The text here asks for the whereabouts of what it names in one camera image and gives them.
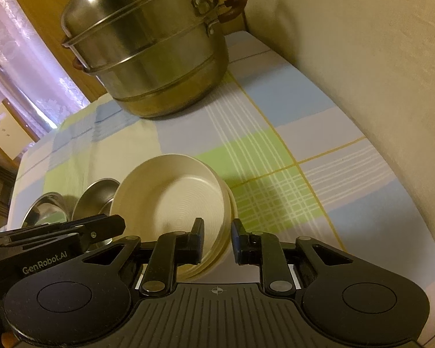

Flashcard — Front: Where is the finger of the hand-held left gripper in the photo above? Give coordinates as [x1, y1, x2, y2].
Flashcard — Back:
[63, 215, 126, 251]
[0, 223, 86, 247]

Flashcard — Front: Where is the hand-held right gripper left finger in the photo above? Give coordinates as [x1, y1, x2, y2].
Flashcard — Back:
[80, 217, 206, 295]

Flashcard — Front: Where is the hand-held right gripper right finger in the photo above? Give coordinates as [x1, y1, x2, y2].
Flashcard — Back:
[231, 218, 353, 293]

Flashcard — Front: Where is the large steel basin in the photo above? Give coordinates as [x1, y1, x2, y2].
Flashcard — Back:
[21, 192, 66, 233]

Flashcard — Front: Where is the small steel bowl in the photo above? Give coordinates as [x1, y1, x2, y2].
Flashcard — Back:
[72, 177, 122, 251]

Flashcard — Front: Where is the cream plastic round bowl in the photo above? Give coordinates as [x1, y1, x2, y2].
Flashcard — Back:
[109, 154, 239, 282]

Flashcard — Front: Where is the checkered pastel tablecloth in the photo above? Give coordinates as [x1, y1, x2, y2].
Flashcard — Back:
[8, 30, 434, 300]

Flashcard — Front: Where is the purple lace curtain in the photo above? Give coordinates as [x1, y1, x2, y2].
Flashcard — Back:
[0, 0, 89, 142]

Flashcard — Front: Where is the stacked steel steamer pot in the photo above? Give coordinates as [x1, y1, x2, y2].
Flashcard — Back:
[60, 0, 249, 118]

